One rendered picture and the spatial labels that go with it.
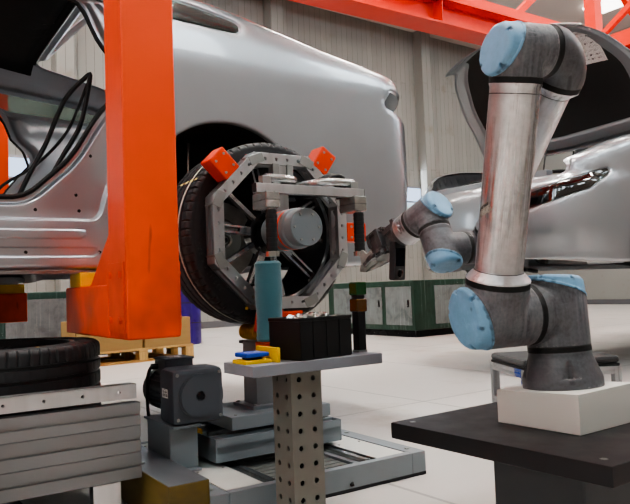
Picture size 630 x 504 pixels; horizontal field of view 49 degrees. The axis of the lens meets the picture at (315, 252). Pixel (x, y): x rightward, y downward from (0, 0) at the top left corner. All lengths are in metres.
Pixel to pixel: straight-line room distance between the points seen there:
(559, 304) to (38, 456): 1.39
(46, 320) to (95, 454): 5.74
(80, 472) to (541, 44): 1.60
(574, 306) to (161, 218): 1.14
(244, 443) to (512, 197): 1.26
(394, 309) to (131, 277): 6.91
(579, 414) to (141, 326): 1.16
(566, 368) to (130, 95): 1.37
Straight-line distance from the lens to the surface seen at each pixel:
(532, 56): 1.58
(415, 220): 1.91
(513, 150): 1.57
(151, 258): 2.00
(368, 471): 2.31
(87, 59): 12.40
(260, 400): 2.52
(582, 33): 5.21
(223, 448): 2.33
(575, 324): 1.73
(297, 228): 2.24
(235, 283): 2.28
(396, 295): 8.67
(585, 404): 1.67
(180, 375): 2.22
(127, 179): 2.01
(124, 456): 2.11
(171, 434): 2.28
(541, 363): 1.74
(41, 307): 7.75
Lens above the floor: 0.65
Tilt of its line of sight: 3 degrees up
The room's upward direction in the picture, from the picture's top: 2 degrees counter-clockwise
